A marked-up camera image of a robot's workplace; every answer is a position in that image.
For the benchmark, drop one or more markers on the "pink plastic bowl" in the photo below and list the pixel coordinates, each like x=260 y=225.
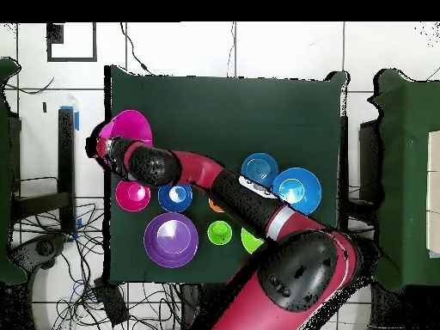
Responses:
x=132 y=125

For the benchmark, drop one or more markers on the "red plastic bowl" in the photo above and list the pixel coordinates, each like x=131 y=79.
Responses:
x=132 y=196

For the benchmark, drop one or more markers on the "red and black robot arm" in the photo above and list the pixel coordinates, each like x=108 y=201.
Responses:
x=299 y=271

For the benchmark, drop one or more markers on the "stack of white boxes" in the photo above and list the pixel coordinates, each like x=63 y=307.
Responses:
x=433 y=192

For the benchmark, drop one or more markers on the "black metal stand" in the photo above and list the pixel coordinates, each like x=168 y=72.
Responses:
x=66 y=154

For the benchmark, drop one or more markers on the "dark blue plastic bowl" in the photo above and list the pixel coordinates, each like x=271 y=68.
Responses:
x=175 y=201

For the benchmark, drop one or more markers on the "purple plastic bowl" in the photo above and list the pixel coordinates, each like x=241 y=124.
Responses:
x=171 y=240

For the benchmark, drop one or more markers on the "dark green tablecloth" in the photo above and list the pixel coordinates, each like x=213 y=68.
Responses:
x=223 y=113

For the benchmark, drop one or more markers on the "orange plastic cup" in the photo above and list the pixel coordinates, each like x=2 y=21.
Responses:
x=215 y=206

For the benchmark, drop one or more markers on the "green plastic cup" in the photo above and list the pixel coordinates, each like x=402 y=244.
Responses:
x=219 y=233

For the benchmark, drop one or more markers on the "green cloth side table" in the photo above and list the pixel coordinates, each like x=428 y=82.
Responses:
x=402 y=172
x=10 y=268

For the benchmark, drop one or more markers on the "black power adapter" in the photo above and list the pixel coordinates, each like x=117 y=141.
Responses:
x=111 y=302

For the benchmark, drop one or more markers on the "small light blue bowl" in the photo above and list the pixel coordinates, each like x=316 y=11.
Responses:
x=259 y=168

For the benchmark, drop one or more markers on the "green plastic bowl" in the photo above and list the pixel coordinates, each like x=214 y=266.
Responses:
x=249 y=240

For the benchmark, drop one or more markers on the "large light blue bowl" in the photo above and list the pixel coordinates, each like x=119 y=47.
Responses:
x=297 y=190

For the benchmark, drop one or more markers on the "black square frame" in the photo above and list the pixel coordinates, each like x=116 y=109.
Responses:
x=71 y=59

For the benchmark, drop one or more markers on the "black pedestal leg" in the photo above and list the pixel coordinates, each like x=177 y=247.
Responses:
x=41 y=251

